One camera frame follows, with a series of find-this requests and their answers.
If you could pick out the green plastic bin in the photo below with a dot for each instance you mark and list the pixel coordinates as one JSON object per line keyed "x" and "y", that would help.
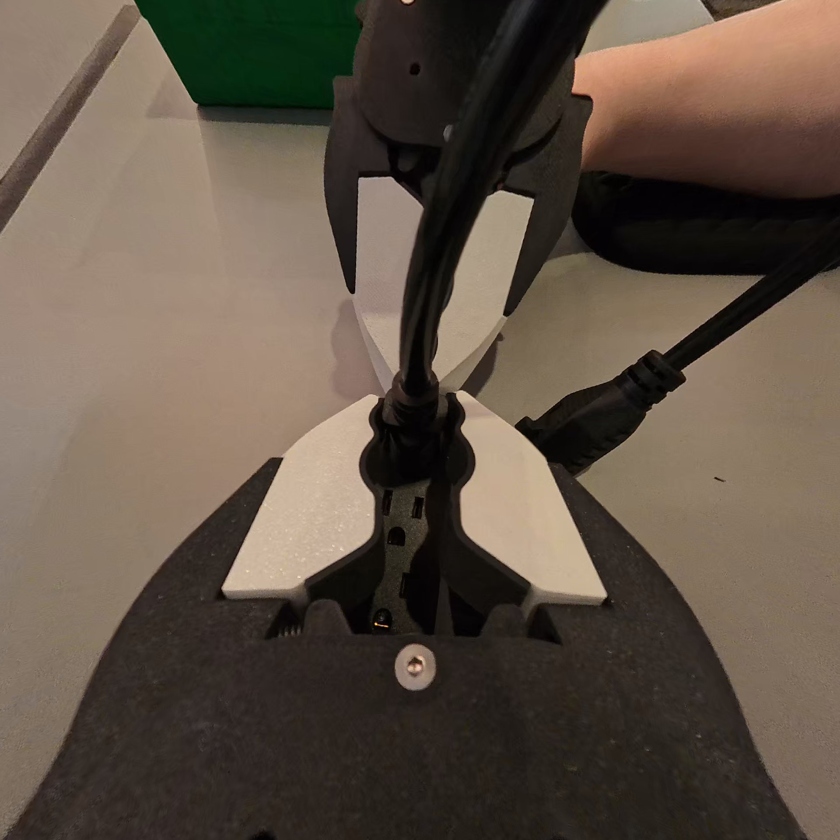
{"x": 262, "y": 52}

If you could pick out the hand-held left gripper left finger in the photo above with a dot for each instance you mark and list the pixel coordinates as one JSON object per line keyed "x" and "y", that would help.
{"x": 308, "y": 518}

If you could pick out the person's right forearm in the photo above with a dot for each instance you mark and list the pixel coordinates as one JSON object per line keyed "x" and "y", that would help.
{"x": 709, "y": 111}

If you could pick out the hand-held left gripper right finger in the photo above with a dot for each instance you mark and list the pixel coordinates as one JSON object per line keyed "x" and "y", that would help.
{"x": 525, "y": 518}

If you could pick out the black power strip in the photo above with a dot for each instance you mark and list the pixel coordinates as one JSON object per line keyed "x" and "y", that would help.
{"x": 400, "y": 558}

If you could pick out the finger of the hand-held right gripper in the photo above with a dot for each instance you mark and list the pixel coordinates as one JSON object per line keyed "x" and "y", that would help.
{"x": 380, "y": 262}
{"x": 492, "y": 275}

